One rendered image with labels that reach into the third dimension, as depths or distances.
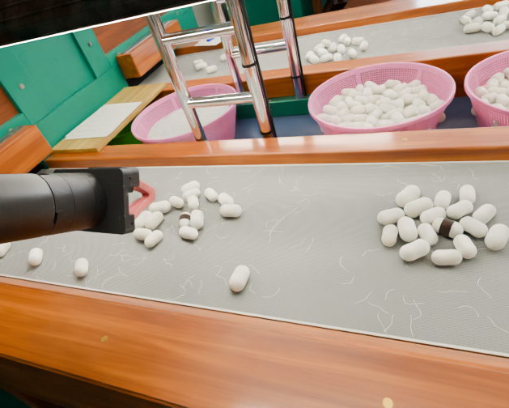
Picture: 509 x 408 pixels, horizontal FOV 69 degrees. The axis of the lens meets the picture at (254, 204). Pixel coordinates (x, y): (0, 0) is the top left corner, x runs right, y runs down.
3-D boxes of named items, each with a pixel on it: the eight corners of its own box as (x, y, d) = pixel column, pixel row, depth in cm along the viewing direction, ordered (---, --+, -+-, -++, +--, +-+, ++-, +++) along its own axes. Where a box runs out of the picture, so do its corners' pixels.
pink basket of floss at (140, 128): (265, 141, 86) (255, 104, 80) (159, 190, 82) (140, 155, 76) (226, 106, 106) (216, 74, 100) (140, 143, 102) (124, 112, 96)
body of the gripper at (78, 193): (67, 168, 41) (-3, 169, 35) (136, 167, 37) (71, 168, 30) (70, 226, 42) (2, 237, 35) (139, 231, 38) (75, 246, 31)
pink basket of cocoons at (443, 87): (478, 153, 65) (486, 104, 59) (328, 187, 68) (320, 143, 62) (419, 91, 85) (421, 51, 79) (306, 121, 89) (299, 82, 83)
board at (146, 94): (99, 152, 83) (95, 147, 82) (52, 154, 89) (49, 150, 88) (167, 86, 105) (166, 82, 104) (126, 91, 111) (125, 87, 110)
